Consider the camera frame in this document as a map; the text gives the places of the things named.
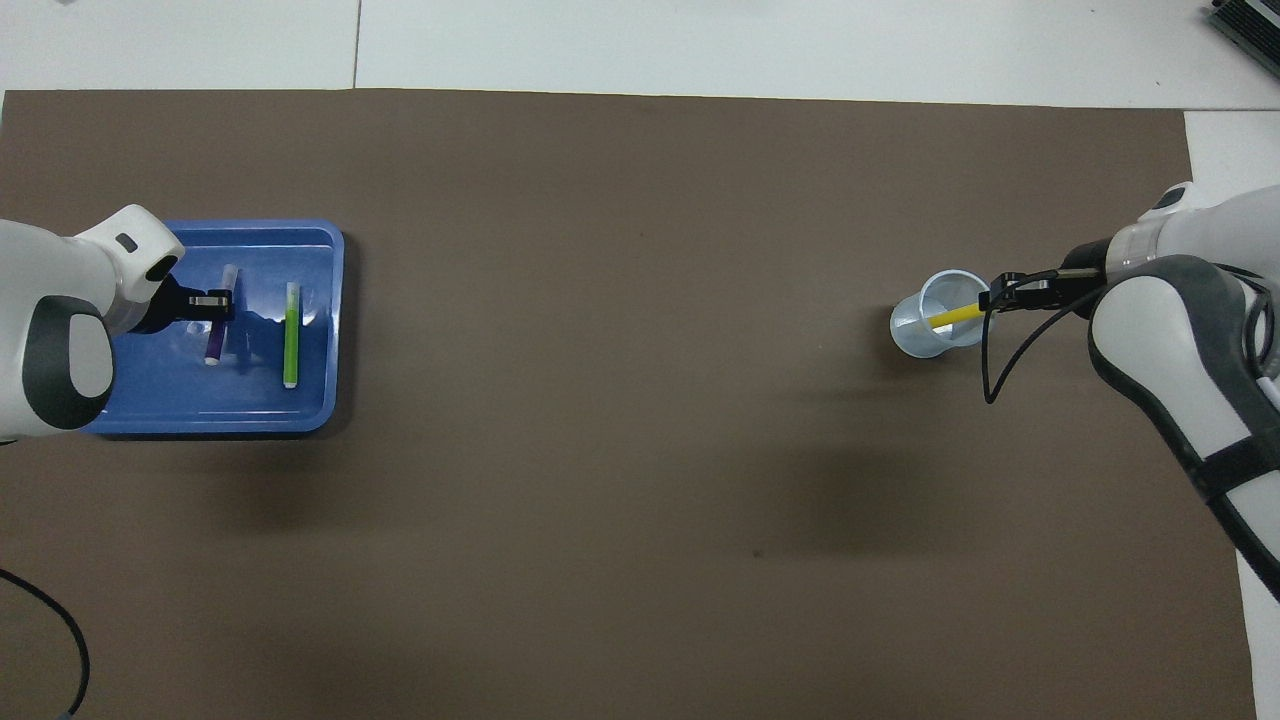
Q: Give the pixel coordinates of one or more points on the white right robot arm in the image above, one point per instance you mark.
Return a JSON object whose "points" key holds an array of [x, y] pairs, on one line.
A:
{"points": [[1190, 330]]}

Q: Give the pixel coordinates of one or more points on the grey ribbed device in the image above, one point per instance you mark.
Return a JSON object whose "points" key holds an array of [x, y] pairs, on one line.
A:
{"points": [[1250, 25]]}

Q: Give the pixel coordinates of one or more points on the brown table mat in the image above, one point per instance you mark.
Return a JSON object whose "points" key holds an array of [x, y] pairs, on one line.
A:
{"points": [[640, 450]]}

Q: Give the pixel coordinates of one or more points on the purple pen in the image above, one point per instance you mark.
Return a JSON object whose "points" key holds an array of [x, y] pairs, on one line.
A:
{"points": [[214, 345]]}

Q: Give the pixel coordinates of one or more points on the translucent plastic cup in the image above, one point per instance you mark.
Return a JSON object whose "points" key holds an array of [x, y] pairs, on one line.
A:
{"points": [[915, 335]]}

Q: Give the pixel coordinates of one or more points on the blue plastic tray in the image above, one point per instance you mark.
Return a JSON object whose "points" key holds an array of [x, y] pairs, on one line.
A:
{"points": [[250, 405]]}

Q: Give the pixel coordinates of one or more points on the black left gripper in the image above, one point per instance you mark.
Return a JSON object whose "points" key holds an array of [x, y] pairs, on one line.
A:
{"points": [[165, 305]]}

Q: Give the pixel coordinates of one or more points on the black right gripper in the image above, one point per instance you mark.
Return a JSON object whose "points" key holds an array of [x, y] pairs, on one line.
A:
{"points": [[1085, 265]]}

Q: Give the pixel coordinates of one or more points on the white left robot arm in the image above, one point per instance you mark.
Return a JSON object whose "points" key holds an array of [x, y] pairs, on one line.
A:
{"points": [[60, 320]]}

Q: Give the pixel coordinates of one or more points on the yellow pen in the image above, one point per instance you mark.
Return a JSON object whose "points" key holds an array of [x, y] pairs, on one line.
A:
{"points": [[950, 318]]}

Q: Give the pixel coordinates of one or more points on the green pen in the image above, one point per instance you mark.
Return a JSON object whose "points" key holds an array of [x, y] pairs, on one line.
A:
{"points": [[291, 340]]}

